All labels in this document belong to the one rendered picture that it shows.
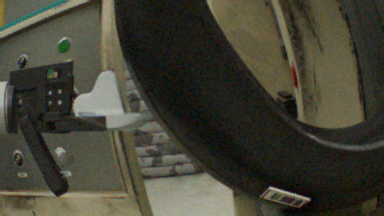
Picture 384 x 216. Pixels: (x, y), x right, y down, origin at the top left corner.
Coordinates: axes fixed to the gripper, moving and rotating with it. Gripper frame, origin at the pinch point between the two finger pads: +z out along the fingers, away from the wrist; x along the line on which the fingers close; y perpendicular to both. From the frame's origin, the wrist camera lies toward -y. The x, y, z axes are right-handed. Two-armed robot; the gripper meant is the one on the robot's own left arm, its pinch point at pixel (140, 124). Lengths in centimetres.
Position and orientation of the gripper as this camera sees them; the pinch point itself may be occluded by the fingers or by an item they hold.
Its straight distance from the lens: 116.1
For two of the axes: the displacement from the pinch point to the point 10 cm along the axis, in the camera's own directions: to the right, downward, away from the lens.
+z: 10.0, -0.3, 0.2
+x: -0.2, -0.5, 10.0
